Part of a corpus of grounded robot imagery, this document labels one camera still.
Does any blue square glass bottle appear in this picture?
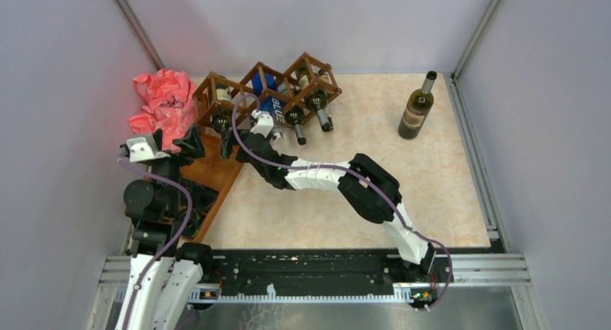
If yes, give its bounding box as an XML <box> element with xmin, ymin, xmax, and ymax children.
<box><xmin>251</xmin><ymin>73</ymin><xmax>286</xmax><ymax>141</ymax></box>

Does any dark green wine bottle front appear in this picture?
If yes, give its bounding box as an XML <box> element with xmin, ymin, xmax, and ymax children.
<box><xmin>277</xmin><ymin>84</ymin><xmax>307</xmax><ymax>146</ymax></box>

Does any dark green wine bottle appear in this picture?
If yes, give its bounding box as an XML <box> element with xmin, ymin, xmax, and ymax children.
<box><xmin>277</xmin><ymin>84</ymin><xmax>307</xmax><ymax>146</ymax></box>
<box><xmin>295</xmin><ymin>64</ymin><xmax>334</xmax><ymax>133</ymax></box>

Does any brown wooden wine rack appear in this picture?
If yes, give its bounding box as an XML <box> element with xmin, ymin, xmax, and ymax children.
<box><xmin>192</xmin><ymin>52</ymin><xmax>342</xmax><ymax>130</ymax></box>

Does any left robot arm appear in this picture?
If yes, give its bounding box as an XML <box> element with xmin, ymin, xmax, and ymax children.
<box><xmin>115</xmin><ymin>124</ymin><xmax>216</xmax><ymax>329</ymax></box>

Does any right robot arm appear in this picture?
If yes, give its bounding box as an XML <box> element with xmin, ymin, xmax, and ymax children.
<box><xmin>220</xmin><ymin>128</ymin><xmax>437</xmax><ymax>281</ymax></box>

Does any wooden compartment tray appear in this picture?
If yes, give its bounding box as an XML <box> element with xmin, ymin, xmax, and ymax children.
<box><xmin>180</xmin><ymin>133</ymin><xmax>243</xmax><ymax>242</ymax></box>

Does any rolled dark belt upper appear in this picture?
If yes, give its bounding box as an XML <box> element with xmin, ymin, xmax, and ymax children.
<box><xmin>187</xmin><ymin>184</ymin><xmax>218</xmax><ymax>213</ymax></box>

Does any rolled dark belt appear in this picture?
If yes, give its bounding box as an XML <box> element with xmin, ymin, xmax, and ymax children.
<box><xmin>182</xmin><ymin>213</ymin><xmax>204</xmax><ymax>239</ymax></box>
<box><xmin>187</xmin><ymin>184</ymin><xmax>218</xmax><ymax>213</ymax></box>

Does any pink plastic bag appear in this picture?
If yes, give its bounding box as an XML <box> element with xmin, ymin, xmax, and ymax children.
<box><xmin>128</xmin><ymin>68</ymin><xmax>196</xmax><ymax>153</ymax></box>

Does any rolled dark belt lower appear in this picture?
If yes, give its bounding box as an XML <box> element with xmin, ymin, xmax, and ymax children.
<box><xmin>182</xmin><ymin>213</ymin><xmax>204</xmax><ymax>239</ymax></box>

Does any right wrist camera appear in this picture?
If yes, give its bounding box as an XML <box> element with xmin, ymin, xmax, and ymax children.
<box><xmin>249</xmin><ymin>110</ymin><xmax>275</xmax><ymax>140</ymax></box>

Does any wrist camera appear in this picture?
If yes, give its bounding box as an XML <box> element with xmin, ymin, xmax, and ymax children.
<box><xmin>119</xmin><ymin>130</ymin><xmax>167</xmax><ymax>163</ymax></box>
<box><xmin>249</xmin><ymin>110</ymin><xmax>275</xmax><ymax>140</ymax></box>

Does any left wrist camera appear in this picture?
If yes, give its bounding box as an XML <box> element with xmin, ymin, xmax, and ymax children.
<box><xmin>119</xmin><ymin>130</ymin><xmax>167</xmax><ymax>163</ymax></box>

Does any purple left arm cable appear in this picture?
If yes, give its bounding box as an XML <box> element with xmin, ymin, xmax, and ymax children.
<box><xmin>117</xmin><ymin>156</ymin><xmax>193</xmax><ymax>330</ymax></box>

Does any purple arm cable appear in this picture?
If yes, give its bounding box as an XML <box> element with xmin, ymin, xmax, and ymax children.
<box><xmin>231</xmin><ymin>94</ymin><xmax>455</xmax><ymax>312</ymax></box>
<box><xmin>117</xmin><ymin>156</ymin><xmax>193</xmax><ymax>330</ymax></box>

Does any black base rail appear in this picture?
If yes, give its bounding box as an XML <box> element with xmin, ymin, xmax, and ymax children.
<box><xmin>102</xmin><ymin>247</ymin><xmax>531</xmax><ymax>305</ymax></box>

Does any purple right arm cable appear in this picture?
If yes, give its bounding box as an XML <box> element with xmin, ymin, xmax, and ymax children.
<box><xmin>231</xmin><ymin>94</ymin><xmax>455</xmax><ymax>312</ymax></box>

